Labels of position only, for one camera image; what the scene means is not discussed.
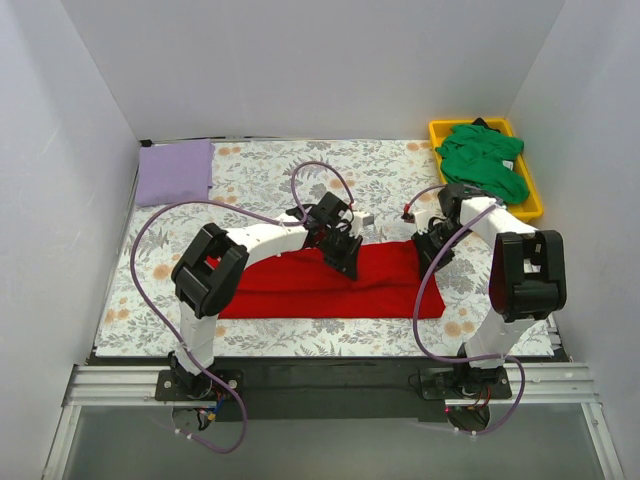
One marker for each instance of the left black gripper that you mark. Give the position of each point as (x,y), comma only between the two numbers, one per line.
(341,248)

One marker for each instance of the red t shirt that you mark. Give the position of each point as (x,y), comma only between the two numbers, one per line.
(300,285)

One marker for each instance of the black garment in bin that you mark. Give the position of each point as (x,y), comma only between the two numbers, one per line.
(482,123)

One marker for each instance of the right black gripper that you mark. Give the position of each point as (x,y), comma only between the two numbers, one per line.
(427,248)

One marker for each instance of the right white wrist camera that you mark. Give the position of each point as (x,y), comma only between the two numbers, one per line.
(423,220)

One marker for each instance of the green t shirt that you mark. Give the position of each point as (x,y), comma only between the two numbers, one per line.
(477,155)

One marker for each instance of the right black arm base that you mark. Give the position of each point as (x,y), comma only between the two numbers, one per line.
(449,383)

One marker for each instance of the black table front rail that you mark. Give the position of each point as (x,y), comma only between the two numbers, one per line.
(285,388)

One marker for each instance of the folded lavender t shirt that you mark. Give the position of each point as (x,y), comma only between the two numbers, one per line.
(173,173)

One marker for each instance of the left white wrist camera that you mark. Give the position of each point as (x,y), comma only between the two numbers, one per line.
(359,221)

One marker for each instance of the aluminium frame rail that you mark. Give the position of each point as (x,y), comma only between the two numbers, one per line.
(552,427)

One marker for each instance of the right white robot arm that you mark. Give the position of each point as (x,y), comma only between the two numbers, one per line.
(527,280)

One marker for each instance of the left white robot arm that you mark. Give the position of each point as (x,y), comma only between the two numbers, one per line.
(209,272)

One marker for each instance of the floral patterned table mat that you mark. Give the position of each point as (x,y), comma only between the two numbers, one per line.
(268,177)

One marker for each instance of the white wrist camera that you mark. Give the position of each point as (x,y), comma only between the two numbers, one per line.
(359,221)
(423,220)

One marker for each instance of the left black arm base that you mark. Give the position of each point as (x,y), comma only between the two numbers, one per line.
(200,385)

